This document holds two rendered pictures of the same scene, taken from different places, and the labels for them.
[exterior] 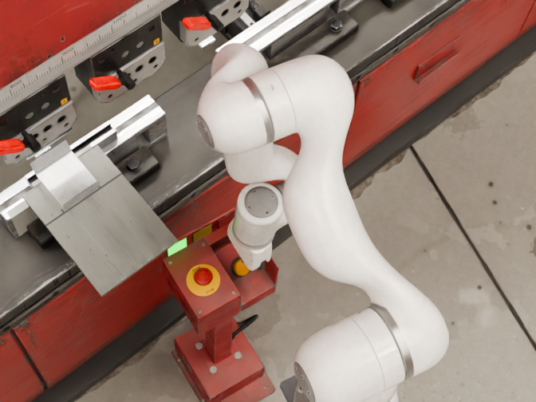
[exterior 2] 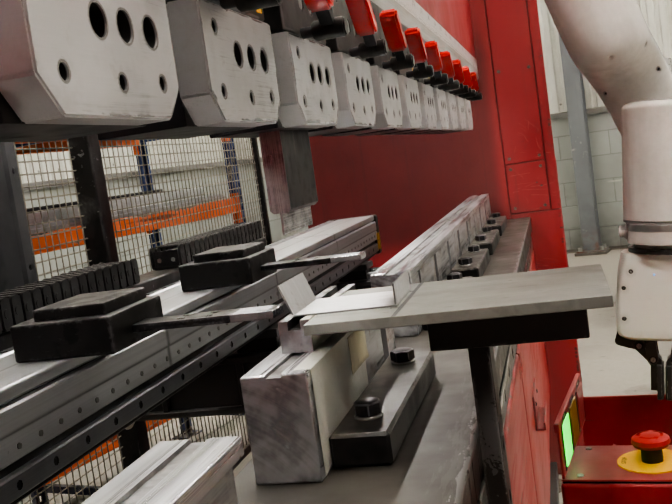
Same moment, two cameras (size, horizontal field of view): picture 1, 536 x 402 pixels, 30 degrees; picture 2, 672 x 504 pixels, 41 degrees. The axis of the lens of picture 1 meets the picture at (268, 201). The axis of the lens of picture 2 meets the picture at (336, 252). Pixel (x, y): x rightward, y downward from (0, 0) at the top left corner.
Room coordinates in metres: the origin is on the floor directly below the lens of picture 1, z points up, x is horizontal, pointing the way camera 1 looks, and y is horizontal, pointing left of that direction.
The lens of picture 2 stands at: (0.07, 0.83, 1.14)
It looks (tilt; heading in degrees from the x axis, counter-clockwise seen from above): 6 degrees down; 330
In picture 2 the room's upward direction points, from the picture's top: 8 degrees counter-clockwise
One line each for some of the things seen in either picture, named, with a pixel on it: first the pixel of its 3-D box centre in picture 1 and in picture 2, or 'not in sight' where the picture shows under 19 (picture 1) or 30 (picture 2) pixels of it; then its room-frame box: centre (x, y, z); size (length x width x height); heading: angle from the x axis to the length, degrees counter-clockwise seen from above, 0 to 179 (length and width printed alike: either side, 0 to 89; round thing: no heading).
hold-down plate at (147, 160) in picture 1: (95, 196); (390, 400); (0.83, 0.36, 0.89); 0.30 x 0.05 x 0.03; 136
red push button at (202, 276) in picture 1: (202, 277); (651, 450); (0.72, 0.12, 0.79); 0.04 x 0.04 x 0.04
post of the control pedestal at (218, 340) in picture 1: (218, 321); not in sight; (0.75, 0.09, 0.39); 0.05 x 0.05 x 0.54; 38
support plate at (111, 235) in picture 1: (100, 218); (462, 297); (0.74, 0.32, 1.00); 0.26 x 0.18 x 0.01; 46
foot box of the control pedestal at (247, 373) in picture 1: (223, 366); not in sight; (0.73, 0.07, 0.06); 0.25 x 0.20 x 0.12; 38
